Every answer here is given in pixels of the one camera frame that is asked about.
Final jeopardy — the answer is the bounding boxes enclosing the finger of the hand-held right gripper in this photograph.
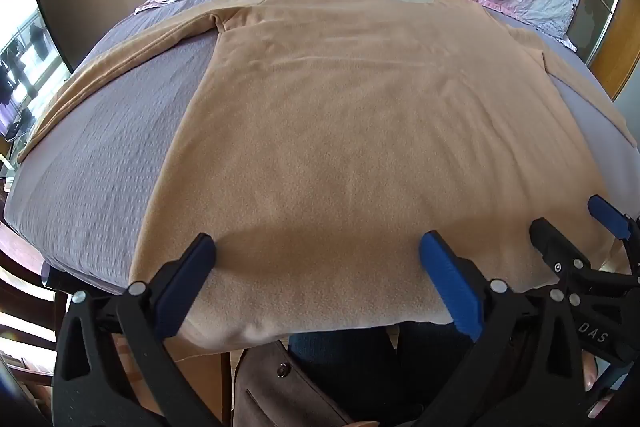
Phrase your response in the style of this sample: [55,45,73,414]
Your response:
[587,195,640,258]
[530,217,597,281]

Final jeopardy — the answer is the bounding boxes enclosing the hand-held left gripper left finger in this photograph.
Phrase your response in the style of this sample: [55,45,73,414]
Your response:
[52,233,236,427]

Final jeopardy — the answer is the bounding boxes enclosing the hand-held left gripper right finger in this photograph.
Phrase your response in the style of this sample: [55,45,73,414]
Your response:
[419,231,590,427]

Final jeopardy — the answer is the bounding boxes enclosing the tan fleece long-sleeved shirt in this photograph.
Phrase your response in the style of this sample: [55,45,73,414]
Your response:
[17,0,633,353]

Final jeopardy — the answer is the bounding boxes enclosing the dark hanging clothes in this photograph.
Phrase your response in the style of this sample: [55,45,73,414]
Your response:
[0,22,48,132]

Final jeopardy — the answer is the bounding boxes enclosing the person's right hand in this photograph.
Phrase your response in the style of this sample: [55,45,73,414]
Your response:
[582,352,602,395]

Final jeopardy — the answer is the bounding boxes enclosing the person's dark blue pants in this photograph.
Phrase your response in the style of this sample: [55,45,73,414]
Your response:
[287,321,472,427]

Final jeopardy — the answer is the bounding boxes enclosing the person's brown jacket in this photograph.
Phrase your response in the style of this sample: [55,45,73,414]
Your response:
[232,339,362,427]

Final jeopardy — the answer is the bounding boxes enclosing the grey-purple bed sheet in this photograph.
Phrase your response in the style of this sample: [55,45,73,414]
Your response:
[2,0,632,299]

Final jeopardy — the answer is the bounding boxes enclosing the wooden headboard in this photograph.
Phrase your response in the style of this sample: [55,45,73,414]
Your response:
[574,0,640,102]

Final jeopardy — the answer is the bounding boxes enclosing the wooden bed frame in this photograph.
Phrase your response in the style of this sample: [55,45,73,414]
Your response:
[0,222,68,360]

